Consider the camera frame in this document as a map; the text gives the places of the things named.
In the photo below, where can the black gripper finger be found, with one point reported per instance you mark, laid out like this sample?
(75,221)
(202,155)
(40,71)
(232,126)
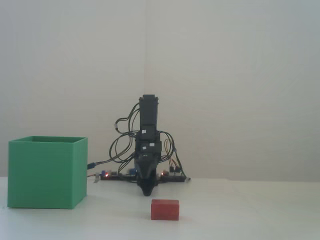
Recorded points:
(142,180)
(152,180)

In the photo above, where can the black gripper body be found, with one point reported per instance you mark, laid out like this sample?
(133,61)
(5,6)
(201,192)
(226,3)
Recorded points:
(148,160)

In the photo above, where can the red rectangular block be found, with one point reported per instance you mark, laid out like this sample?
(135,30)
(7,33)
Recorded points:
(165,210)

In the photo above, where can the green square plastic bin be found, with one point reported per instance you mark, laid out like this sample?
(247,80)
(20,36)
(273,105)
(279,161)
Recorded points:
(42,175)

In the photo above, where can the black base board with electronics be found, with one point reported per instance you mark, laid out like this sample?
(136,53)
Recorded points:
(172,178)

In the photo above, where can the grey table clamp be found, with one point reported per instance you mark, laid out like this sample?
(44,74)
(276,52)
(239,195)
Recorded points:
(96,178)
(188,179)

